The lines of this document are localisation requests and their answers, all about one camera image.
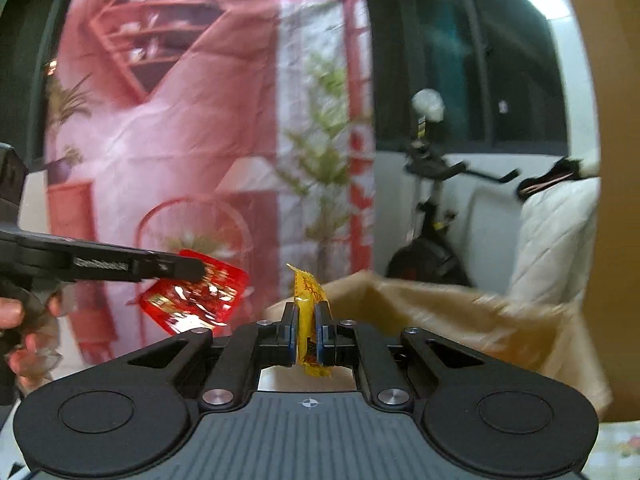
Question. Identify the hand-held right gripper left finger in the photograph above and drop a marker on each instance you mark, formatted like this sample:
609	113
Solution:
290	330

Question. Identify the black exercise bike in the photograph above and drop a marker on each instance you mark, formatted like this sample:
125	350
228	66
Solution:
425	260

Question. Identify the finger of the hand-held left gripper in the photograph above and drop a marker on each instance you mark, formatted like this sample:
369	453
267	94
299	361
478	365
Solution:
125	265

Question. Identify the red printed backdrop cloth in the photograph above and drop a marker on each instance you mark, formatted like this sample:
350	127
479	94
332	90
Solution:
175	135

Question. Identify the red snack packet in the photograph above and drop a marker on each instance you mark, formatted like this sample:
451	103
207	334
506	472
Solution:
200	300

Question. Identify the cardboard box with plastic liner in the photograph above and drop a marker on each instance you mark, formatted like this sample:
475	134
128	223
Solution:
450	320

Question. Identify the white quilted blanket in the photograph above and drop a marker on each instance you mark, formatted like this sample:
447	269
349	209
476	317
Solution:
550	240

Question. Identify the white plastic cover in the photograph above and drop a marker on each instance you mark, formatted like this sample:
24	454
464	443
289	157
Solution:
428	105

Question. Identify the dark window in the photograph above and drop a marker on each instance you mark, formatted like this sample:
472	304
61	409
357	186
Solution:
450	60

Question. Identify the black garment with pink trim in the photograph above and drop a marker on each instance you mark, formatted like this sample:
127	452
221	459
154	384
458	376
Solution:
545	180

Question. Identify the yellow snack packet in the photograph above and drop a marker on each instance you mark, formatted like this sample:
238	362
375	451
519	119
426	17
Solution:
307	295

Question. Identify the person's left hand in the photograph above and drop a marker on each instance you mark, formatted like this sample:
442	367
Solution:
10	312

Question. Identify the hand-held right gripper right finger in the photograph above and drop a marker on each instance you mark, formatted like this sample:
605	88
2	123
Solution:
321	330

